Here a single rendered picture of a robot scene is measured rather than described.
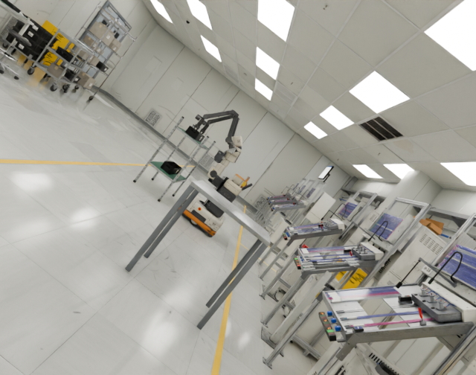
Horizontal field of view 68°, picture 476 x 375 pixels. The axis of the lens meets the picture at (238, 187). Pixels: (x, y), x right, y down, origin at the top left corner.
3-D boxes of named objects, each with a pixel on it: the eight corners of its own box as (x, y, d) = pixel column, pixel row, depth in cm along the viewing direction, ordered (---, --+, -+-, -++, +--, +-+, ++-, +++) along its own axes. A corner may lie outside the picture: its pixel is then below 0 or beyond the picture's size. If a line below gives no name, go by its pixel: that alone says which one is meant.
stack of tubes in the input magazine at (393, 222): (386, 239, 346) (404, 218, 344) (369, 230, 397) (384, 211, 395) (396, 247, 346) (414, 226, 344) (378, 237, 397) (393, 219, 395)
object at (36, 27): (-3, 43, 676) (20, 10, 671) (13, 50, 721) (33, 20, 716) (25, 65, 679) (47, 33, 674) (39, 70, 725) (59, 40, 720)
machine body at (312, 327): (285, 340, 352) (326, 292, 347) (280, 311, 421) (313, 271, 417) (338, 380, 352) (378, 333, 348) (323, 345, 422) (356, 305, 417)
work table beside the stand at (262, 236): (144, 254, 299) (202, 180, 294) (210, 306, 297) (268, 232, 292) (124, 268, 254) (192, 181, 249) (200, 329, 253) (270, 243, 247)
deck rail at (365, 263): (307, 271, 347) (306, 264, 347) (306, 270, 349) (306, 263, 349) (381, 266, 344) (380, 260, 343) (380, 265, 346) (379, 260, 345)
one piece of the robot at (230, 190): (218, 220, 548) (251, 178, 542) (214, 226, 494) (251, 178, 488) (201, 207, 548) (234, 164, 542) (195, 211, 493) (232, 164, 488)
